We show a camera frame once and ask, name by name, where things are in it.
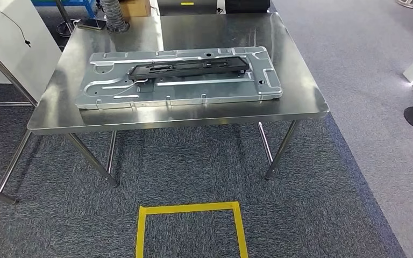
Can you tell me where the black plastic plate frame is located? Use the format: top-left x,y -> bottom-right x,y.
128,56 -> 251,81

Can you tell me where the steel workbench table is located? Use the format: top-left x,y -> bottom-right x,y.
26,12 -> 330,188

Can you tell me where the stamped grey metal panel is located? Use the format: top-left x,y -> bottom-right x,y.
74,46 -> 284,110

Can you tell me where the grey laptop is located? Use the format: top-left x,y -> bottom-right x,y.
156,0 -> 218,16

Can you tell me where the yellow floor tape square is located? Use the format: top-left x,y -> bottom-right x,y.
135,201 -> 249,258

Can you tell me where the black zip case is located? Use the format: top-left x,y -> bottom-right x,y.
225,0 -> 272,14

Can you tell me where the cardboard box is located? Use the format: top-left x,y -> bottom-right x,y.
119,0 -> 152,18

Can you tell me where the black smartphone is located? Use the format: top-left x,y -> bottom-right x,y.
76,18 -> 108,31

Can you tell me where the black pole stand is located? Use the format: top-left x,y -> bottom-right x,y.
55,0 -> 82,38

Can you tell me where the blue plastic bin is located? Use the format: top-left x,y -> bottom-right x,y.
31,0 -> 97,18

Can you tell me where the white cabinet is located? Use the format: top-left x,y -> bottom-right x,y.
0,0 -> 63,103

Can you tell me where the grey ribbed hose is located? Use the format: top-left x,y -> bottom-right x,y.
99,0 -> 131,34

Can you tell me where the thin black cabinet cable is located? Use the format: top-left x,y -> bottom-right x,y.
0,7 -> 32,48

